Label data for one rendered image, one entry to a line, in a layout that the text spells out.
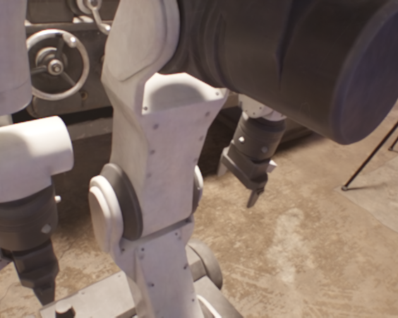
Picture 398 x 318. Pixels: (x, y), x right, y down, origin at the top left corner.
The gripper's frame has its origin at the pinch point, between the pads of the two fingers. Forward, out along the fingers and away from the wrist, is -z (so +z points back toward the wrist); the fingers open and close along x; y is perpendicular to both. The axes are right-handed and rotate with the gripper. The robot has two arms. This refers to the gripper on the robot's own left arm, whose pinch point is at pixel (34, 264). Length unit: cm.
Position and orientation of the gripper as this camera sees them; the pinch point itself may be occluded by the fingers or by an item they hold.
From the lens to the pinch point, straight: 58.8
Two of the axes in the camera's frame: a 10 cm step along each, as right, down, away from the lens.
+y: -7.9, 2.6, -5.5
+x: -5.7, -6.3, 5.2
